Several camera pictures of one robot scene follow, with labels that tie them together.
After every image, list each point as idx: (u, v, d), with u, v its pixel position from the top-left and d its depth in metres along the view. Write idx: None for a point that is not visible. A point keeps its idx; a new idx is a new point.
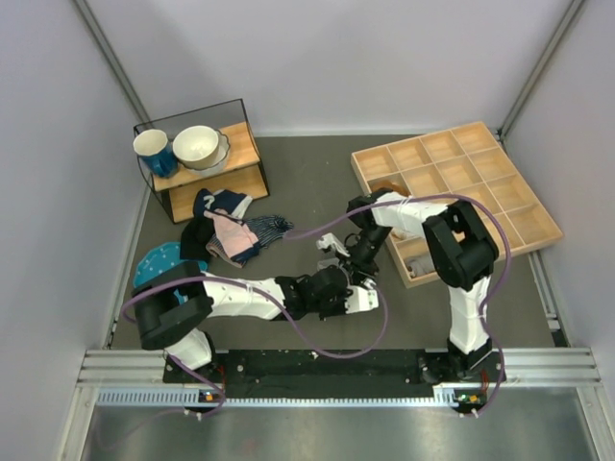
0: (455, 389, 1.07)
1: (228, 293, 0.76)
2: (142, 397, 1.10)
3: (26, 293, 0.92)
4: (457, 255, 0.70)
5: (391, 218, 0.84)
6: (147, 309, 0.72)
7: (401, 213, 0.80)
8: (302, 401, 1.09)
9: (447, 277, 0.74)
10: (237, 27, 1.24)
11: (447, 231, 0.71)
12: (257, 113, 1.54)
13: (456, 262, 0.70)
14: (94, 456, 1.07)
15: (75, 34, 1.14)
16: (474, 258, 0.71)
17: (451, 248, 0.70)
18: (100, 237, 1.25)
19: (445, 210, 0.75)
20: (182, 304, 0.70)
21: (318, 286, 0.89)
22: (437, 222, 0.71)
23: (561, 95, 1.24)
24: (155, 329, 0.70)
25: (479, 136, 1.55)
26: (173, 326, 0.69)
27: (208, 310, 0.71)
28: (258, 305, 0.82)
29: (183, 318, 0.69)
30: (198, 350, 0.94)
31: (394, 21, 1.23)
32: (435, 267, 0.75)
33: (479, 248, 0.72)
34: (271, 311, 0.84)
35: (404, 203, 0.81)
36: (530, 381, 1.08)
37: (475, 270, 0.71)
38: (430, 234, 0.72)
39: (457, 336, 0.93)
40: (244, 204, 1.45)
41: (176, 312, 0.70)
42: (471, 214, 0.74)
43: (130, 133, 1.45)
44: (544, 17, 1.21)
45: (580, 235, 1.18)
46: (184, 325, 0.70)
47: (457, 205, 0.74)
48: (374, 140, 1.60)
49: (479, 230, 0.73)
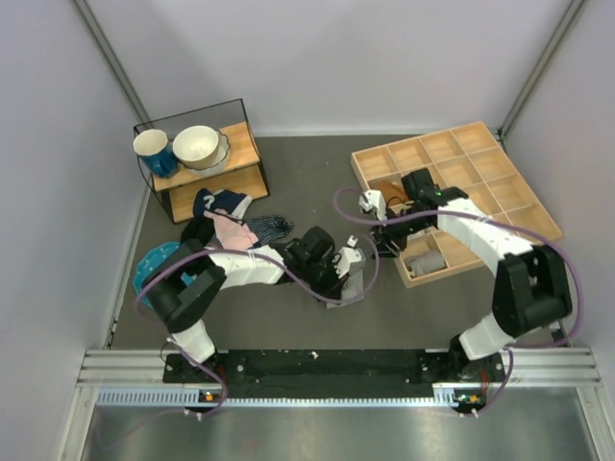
0: (455, 389, 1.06)
1: (234, 261, 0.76)
2: (142, 397, 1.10)
3: (25, 293, 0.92)
4: (525, 306, 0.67)
5: (458, 230, 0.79)
6: (164, 294, 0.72)
7: (474, 231, 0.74)
8: (301, 402, 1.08)
9: (503, 319, 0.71)
10: (237, 27, 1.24)
11: (525, 279, 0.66)
12: (257, 113, 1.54)
13: (523, 313, 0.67)
14: (95, 456, 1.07)
15: (75, 34, 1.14)
16: (542, 312, 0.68)
17: (522, 297, 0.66)
18: (100, 238, 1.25)
19: (527, 251, 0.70)
20: (195, 279, 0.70)
21: (312, 245, 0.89)
22: (517, 262, 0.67)
23: (561, 95, 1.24)
24: (177, 309, 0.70)
25: (479, 136, 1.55)
26: (193, 300, 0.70)
27: (222, 277, 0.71)
28: (264, 270, 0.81)
29: (201, 290, 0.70)
30: (205, 340, 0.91)
31: (394, 21, 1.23)
32: (493, 305, 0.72)
33: (550, 302, 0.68)
34: (276, 274, 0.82)
35: (481, 221, 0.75)
36: (530, 381, 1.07)
37: (538, 323, 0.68)
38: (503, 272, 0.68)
39: (468, 342, 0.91)
40: (244, 204, 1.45)
41: (192, 286, 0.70)
42: (555, 264, 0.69)
43: (130, 133, 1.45)
44: (544, 17, 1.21)
45: (580, 236, 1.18)
46: (204, 298, 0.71)
47: (543, 251, 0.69)
48: (374, 140, 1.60)
49: (555, 282, 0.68)
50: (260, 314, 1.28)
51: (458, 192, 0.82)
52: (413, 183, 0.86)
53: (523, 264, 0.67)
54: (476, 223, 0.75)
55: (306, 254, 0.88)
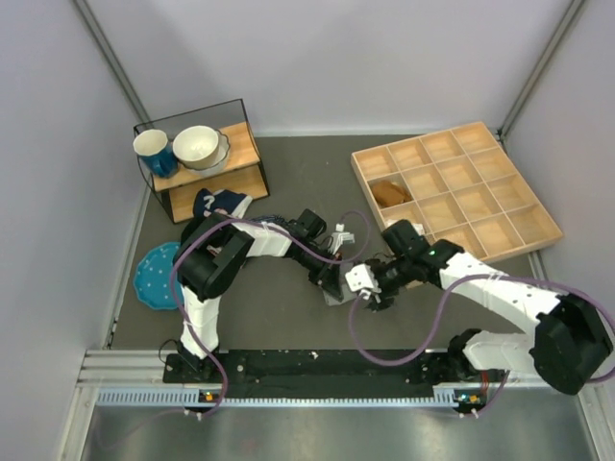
0: (455, 389, 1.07)
1: (255, 230, 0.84)
2: (142, 397, 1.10)
3: (25, 293, 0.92)
4: (577, 365, 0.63)
5: (475, 292, 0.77)
6: (198, 262, 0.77)
7: (491, 294, 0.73)
8: (301, 402, 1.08)
9: (551, 378, 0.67)
10: (236, 27, 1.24)
11: (569, 340, 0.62)
12: (256, 113, 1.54)
13: (577, 372, 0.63)
14: (95, 456, 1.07)
15: (76, 34, 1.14)
16: (591, 364, 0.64)
17: (572, 357, 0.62)
18: (100, 238, 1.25)
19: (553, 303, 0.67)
20: (228, 244, 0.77)
21: (309, 222, 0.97)
22: (555, 326, 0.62)
23: (561, 95, 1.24)
24: (214, 274, 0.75)
25: (479, 136, 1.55)
26: (230, 261, 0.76)
27: (252, 239, 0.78)
28: (274, 241, 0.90)
29: (234, 252, 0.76)
30: (212, 328, 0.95)
31: (393, 22, 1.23)
32: (537, 366, 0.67)
33: (595, 350, 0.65)
34: (284, 245, 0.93)
35: (494, 279, 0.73)
36: (530, 381, 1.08)
37: (589, 374, 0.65)
38: (545, 339, 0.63)
39: (475, 356, 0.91)
40: (244, 204, 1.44)
41: (227, 250, 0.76)
42: (589, 312, 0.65)
43: (130, 133, 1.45)
44: (544, 18, 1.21)
45: (581, 236, 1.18)
46: (236, 260, 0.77)
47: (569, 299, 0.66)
48: (374, 140, 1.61)
49: (596, 329, 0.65)
50: (260, 314, 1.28)
51: (452, 247, 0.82)
52: (397, 238, 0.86)
53: (561, 323, 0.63)
54: (489, 281, 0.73)
55: (306, 231, 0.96)
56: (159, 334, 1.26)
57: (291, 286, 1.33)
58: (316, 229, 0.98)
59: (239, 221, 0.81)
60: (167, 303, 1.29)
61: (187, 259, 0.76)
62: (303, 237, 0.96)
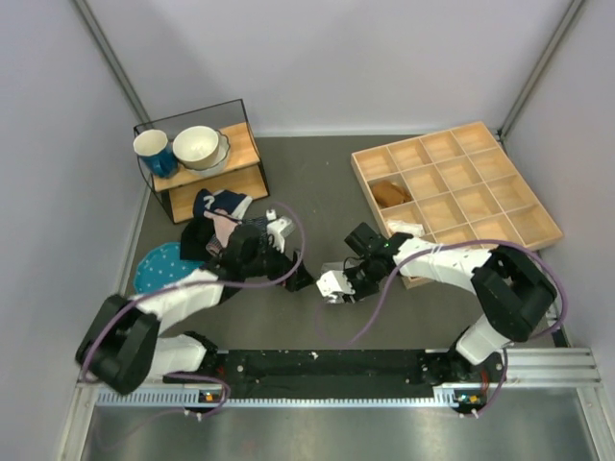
0: (455, 390, 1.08)
1: (166, 301, 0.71)
2: (141, 397, 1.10)
3: (26, 293, 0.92)
4: (518, 307, 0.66)
5: (421, 268, 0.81)
6: (103, 361, 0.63)
7: (434, 264, 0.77)
8: (301, 402, 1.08)
9: (506, 331, 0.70)
10: (236, 27, 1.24)
11: (503, 284, 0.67)
12: (256, 113, 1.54)
13: (520, 315, 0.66)
14: (95, 456, 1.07)
15: (76, 35, 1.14)
16: (536, 307, 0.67)
17: (511, 300, 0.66)
18: (100, 238, 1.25)
19: (487, 256, 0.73)
20: (129, 336, 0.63)
21: (238, 251, 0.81)
22: (487, 275, 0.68)
23: (561, 95, 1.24)
24: (122, 373, 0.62)
25: (479, 136, 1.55)
26: (135, 356, 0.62)
27: (158, 322, 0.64)
28: (201, 296, 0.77)
29: (138, 345, 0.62)
30: (187, 351, 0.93)
31: (392, 22, 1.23)
32: (491, 323, 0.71)
33: (537, 293, 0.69)
34: (215, 292, 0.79)
35: (436, 251, 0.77)
36: (530, 381, 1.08)
37: (538, 319, 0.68)
38: (481, 289, 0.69)
39: (469, 350, 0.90)
40: (244, 204, 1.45)
41: (128, 344, 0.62)
42: (520, 257, 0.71)
43: (130, 132, 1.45)
44: (544, 18, 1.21)
45: (580, 236, 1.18)
46: (144, 351, 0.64)
47: (501, 250, 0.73)
48: (374, 140, 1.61)
49: (533, 275, 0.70)
50: (259, 314, 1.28)
51: (403, 235, 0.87)
52: (357, 241, 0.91)
53: (492, 271, 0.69)
54: (432, 254, 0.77)
55: (237, 262, 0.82)
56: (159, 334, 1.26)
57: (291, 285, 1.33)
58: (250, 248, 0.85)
59: (143, 299, 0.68)
60: None
61: (90, 362, 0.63)
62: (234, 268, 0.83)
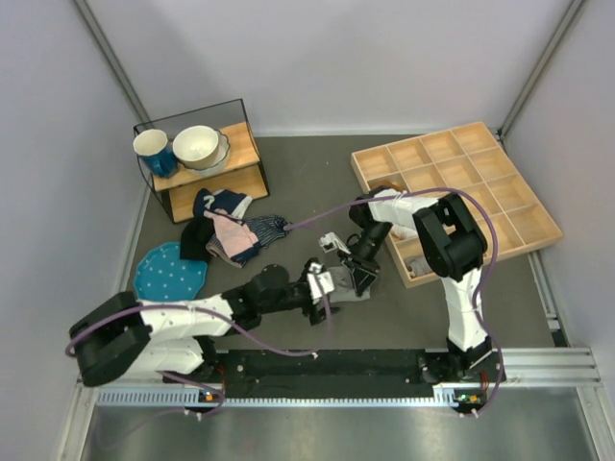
0: (455, 389, 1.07)
1: (168, 318, 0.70)
2: (141, 397, 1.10)
3: (26, 294, 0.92)
4: (445, 245, 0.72)
5: (385, 209, 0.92)
6: (87, 348, 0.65)
7: (393, 206, 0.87)
8: (301, 401, 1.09)
9: (434, 266, 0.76)
10: (237, 27, 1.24)
11: (436, 224, 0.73)
12: (256, 113, 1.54)
13: (445, 253, 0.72)
14: (94, 456, 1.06)
15: (76, 35, 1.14)
16: (461, 251, 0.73)
17: (439, 238, 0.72)
18: (100, 237, 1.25)
19: (435, 205, 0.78)
20: (117, 338, 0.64)
21: (258, 297, 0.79)
22: (426, 214, 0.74)
23: (561, 95, 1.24)
24: (93, 366, 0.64)
25: (479, 136, 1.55)
26: (110, 361, 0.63)
27: (146, 338, 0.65)
28: (207, 325, 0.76)
29: (119, 351, 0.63)
30: (181, 356, 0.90)
31: (393, 22, 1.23)
32: (426, 257, 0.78)
33: (467, 239, 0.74)
34: (221, 327, 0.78)
35: (399, 197, 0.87)
36: (530, 381, 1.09)
37: (461, 260, 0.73)
38: (419, 225, 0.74)
39: (455, 334, 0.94)
40: (244, 204, 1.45)
41: (111, 345, 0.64)
42: (460, 208, 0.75)
43: (130, 132, 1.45)
44: (544, 18, 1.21)
45: (580, 235, 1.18)
46: (124, 359, 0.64)
47: (448, 198, 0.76)
48: (374, 140, 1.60)
49: (468, 224, 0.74)
50: None
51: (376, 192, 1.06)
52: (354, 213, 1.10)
53: (431, 211, 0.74)
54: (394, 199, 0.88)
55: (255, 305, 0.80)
56: None
57: None
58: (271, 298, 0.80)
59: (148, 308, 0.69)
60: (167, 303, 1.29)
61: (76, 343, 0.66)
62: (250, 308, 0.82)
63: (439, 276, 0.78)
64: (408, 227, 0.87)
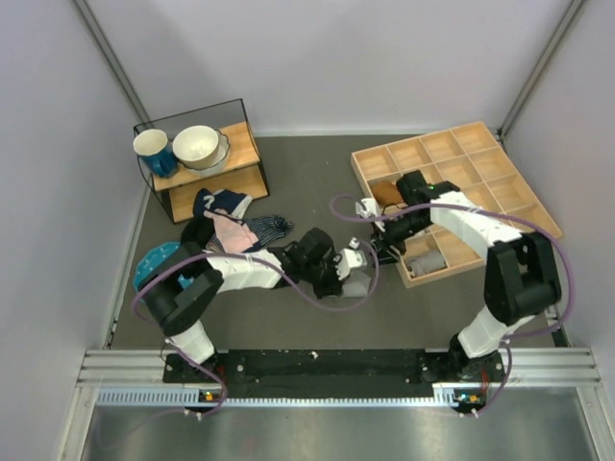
0: (455, 389, 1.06)
1: (232, 265, 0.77)
2: (141, 397, 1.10)
3: (26, 293, 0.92)
4: (516, 293, 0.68)
5: (450, 219, 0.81)
6: (161, 296, 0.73)
7: (464, 223, 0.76)
8: (301, 402, 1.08)
9: (495, 305, 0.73)
10: (237, 27, 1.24)
11: (514, 267, 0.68)
12: (257, 113, 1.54)
13: (512, 298, 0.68)
14: (95, 456, 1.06)
15: (76, 35, 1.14)
16: (531, 300, 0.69)
17: (511, 281, 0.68)
18: (100, 237, 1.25)
19: (515, 240, 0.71)
20: (192, 283, 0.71)
21: (309, 249, 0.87)
22: (506, 253, 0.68)
23: (561, 95, 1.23)
24: (174, 310, 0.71)
25: (479, 136, 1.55)
26: (190, 303, 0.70)
27: (219, 280, 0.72)
28: (260, 275, 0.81)
29: (197, 293, 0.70)
30: (202, 341, 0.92)
31: (394, 22, 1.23)
32: (486, 292, 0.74)
33: (541, 289, 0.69)
34: (273, 279, 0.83)
35: (471, 211, 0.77)
36: (530, 381, 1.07)
37: (528, 310, 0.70)
38: (493, 263, 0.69)
39: (467, 340, 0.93)
40: (244, 204, 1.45)
41: (187, 291, 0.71)
42: (545, 254, 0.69)
43: (130, 132, 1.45)
44: (544, 18, 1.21)
45: (580, 236, 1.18)
46: (201, 301, 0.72)
47: (532, 237, 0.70)
48: (374, 140, 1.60)
49: (547, 273, 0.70)
50: (260, 314, 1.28)
51: (451, 185, 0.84)
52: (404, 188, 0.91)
53: (512, 251, 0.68)
54: (466, 214, 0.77)
55: (303, 258, 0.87)
56: (157, 335, 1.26)
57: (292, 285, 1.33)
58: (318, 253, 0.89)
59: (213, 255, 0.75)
60: None
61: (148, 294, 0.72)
62: (298, 264, 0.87)
63: (494, 314, 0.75)
64: (472, 247, 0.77)
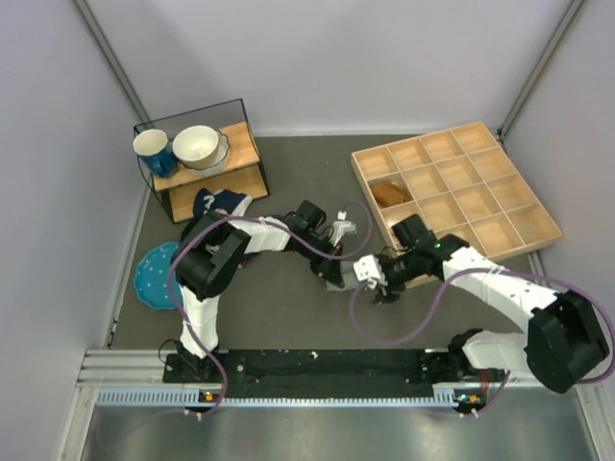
0: (455, 389, 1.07)
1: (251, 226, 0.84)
2: (141, 397, 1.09)
3: (26, 292, 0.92)
4: (569, 361, 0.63)
5: (474, 285, 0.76)
6: (196, 262, 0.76)
7: (488, 286, 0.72)
8: (301, 402, 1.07)
9: (543, 376, 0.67)
10: (237, 27, 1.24)
11: (560, 335, 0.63)
12: (257, 113, 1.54)
13: (567, 370, 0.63)
14: (95, 456, 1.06)
15: (75, 34, 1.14)
16: (582, 363, 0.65)
17: (564, 352, 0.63)
18: (100, 237, 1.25)
19: (552, 302, 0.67)
20: (224, 245, 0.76)
21: (308, 213, 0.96)
22: (550, 323, 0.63)
23: (561, 94, 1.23)
24: (212, 271, 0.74)
25: (479, 136, 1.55)
26: (227, 260, 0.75)
27: (249, 236, 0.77)
28: (273, 236, 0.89)
29: (233, 250, 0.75)
30: (212, 326, 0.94)
31: (394, 21, 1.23)
32: (529, 361, 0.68)
33: (589, 351, 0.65)
34: (283, 238, 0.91)
35: (494, 272, 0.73)
36: (530, 381, 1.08)
37: (580, 375, 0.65)
38: (538, 334, 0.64)
39: (474, 352, 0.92)
40: (244, 204, 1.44)
41: (222, 251, 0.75)
42: (584, 310, 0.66)
43: (130, 132, 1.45)
44: (544, 17, 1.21)
45: (581, 236, 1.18)
46: (234, 257, 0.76)
47: (568, 296, 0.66)
48: (374, 140, 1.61)
49: (591, 332, 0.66)
50: (260, 314, 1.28)
51: (457, 240, 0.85)
52: (405, 231, 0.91)
53: (554, 318, 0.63)
54: (488, 276, 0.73)
55: (303, 224, 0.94)
56: (158, 335, 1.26)
57: (292, 285, 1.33)
58: (316, 219, 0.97)
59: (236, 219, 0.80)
60: (167, 303, 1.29)
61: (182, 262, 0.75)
62: (301, 230, 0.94)
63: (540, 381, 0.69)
64: (503, 311, 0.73)
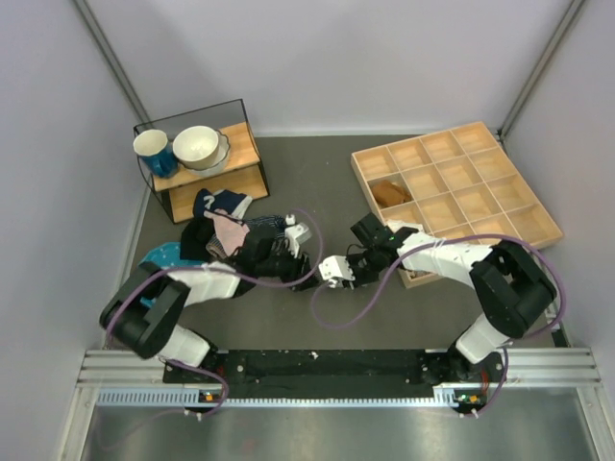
0: (455, 390, 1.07)
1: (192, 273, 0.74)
2: (142, 397, 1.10)
3: (25, 293, 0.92)
4: (515, 303, 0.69)
5: (425, 261, 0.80)
6: (129, 320, 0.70)
7: (436, 257, 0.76)
8: (301, 402, 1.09)
9: (502, 327, 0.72)
10: (236, 27, 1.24)
11: (500, 279, 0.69)
12: (256, 113, 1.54)
13: (515, 311, 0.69)
14: (95, 456, 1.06)
15: (75, 35, 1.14)
16: (531, 304, 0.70)
17: (507, 295, 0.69)
18: (100, 237, 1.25)
19: (489, 253, 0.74)
20: (159, 300, 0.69)
21: (254, 251, 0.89)
22: (486, 270, 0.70)
23: (561, 95, 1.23)
24: (147, 329, 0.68)
25: (479, 136, 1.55)
26: (161, 317, 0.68)
27: (186, 288, 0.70)
28: (220, 282, 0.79)
29: (168, 305, 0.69)
30: (193, 343, 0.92)
31: (393, 22, 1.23)
32: (488, 316, 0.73)
33: (535, 291, 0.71)
34: (232, 285, 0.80)
35: (437, 244, 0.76)
36: (531, 381, 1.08)
37: (533, 317, 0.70)
38: (481, 284, 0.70)
39: (468, 348, 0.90)
40: (244, 204, 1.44)
41: (156, 306, 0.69)
42: (520, 253, 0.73)
43: (130, 133, 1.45)
44: (544, 18, 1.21)
45: (580, 236, 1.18)
46: (171, 313, 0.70)
47: (502, 246, 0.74)
48: (374, 140, 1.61)
49: (532, 273, 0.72)
50: (259, 314, 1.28)
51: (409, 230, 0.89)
52: (364, 230, 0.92)
53: (491, 265, 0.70)
54: (433, 248, 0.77)
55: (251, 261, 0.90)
56: None
57: None
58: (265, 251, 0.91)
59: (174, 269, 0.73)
60: None
61: (114, 324, 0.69)
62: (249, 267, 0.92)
63: (504, 335, 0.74)
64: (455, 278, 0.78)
